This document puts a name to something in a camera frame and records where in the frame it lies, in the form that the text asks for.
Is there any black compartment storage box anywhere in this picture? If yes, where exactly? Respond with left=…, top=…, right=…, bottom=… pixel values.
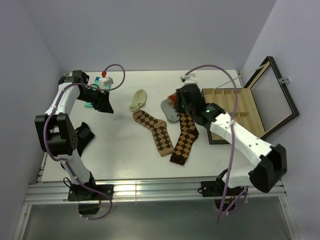
left=201, top=56, right=300, bottom=140

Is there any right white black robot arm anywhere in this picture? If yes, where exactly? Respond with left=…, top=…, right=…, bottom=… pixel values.
left=175, top=83, right=287, bottom=195

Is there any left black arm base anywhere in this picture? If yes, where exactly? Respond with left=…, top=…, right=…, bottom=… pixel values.
left=63, top=174, right=114, bottom=218

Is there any teal patterned sock pair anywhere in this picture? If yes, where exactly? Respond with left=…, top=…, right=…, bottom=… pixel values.
left=84, top=76, right=101, bottom=108

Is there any orange green argyle sock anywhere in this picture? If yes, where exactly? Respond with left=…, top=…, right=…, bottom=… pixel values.
left=167, top=93, right=177, bottom=106

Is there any grey ankle sock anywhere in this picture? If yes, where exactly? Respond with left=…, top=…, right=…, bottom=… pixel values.
left=160, top=99, right=179, bottom=124

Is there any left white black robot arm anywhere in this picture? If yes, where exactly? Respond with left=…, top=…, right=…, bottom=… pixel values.
left=34, top=70, right=114, bottom=200

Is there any cream ankle sock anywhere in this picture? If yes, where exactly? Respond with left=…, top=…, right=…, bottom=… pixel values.
left=129, top=89, right=147, bottom=113

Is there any dark brown argyle sock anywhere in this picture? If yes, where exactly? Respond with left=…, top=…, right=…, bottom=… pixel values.
left=170, top=113, right=199, bottom=166

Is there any brown tan argyle sock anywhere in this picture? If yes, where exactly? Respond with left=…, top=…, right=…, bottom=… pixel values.
left=132, top=110, right=174, bottom=157

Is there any metal wall latch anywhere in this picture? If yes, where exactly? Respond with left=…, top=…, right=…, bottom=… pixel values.
left=278, top=77, right=290, bottom=85

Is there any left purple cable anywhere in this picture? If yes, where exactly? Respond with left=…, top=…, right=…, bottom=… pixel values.
left=41, top=63, right=126, bottom=221

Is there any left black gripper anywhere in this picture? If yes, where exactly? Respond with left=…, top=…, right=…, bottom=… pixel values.
left=77, top=87, right=114, bottom=114

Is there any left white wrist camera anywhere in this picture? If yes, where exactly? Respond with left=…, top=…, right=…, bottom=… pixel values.
left=98, top=77, right=114, bottom=90

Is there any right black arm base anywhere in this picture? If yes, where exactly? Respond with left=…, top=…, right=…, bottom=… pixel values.
left=197, top=176, right=248, bottom=212

